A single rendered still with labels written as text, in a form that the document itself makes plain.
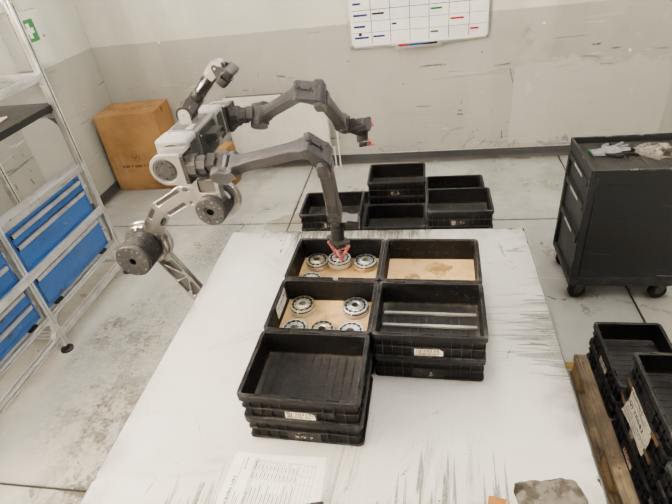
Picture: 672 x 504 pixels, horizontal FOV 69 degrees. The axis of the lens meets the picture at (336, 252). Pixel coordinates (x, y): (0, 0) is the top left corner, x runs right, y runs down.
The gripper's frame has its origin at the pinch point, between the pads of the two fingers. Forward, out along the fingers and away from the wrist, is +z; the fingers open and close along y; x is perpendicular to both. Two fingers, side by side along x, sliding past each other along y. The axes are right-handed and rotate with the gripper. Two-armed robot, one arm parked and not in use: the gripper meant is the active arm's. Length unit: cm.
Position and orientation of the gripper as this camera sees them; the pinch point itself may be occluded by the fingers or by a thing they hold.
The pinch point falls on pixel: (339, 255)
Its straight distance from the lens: 218.5
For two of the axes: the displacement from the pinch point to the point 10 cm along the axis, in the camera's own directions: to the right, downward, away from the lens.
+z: 0.6, 8.4, 5.4
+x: -8.8, 3.1, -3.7
